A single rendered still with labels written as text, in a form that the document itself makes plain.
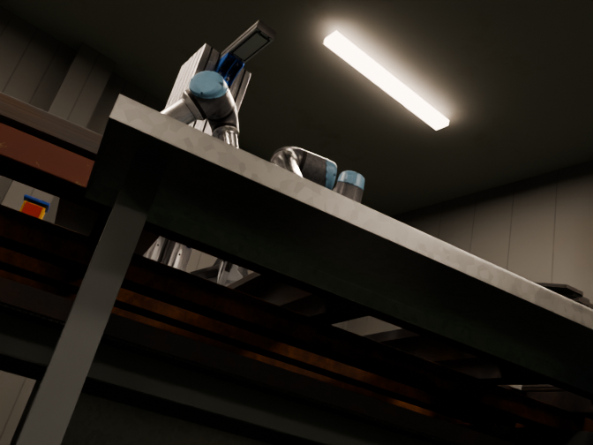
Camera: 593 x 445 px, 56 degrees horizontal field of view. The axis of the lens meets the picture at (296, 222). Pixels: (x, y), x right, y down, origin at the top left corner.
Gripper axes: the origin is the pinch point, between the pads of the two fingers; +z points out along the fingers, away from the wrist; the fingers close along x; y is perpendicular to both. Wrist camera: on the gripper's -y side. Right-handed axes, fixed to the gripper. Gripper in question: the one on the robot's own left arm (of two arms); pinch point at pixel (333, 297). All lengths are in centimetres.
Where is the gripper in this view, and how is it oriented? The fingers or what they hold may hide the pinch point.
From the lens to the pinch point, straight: 143.1
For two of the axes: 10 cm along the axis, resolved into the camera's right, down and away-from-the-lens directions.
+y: -8.7, -3.7, -3.2
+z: -2.3, 8.9, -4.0
